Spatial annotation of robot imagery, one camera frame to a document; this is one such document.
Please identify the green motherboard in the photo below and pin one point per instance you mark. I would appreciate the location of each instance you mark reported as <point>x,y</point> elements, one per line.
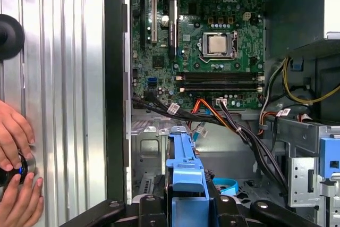
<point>202,6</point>

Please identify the silver CPU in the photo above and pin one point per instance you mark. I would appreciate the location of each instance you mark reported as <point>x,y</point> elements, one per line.
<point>219,45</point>

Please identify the black round disc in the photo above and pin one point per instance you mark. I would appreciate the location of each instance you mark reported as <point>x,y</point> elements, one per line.
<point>10,38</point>

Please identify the person's left hand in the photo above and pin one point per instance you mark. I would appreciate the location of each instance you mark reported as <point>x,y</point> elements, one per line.
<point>16,136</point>

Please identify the hard disk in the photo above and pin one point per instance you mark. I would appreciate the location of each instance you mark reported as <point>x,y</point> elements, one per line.
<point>186,176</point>

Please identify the black PC case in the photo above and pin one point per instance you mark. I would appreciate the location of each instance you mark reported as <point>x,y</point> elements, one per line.
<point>114,78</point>

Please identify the black graphics card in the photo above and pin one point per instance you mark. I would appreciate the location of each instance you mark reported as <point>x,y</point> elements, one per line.
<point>172,30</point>

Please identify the black CPU socket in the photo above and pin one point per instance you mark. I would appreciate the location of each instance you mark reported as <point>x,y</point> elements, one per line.
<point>202,46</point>

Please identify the grey metal disk bay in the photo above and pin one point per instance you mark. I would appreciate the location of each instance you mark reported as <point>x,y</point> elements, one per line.
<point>136,163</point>

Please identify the white expansion slot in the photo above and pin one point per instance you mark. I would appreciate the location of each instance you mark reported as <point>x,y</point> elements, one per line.
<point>153,19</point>

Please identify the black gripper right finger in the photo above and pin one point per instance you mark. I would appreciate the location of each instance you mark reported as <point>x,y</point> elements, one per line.
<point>225,211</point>

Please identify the blue drive latch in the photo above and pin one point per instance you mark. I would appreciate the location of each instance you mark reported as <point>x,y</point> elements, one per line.
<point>325,158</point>

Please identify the grey power supply unit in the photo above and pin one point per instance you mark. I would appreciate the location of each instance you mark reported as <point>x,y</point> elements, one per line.
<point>292,11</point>

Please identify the black expansion slot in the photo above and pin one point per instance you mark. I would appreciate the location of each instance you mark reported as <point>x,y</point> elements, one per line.
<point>143,22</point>

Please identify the grey optical drive cage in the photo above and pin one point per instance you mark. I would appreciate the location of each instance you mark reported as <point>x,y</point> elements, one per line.
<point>300,158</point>

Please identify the person's right hand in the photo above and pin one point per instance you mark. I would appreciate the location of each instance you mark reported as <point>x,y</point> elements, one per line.
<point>21,203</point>

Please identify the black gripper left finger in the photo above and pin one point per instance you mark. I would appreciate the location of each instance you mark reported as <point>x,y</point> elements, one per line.
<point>148,211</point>

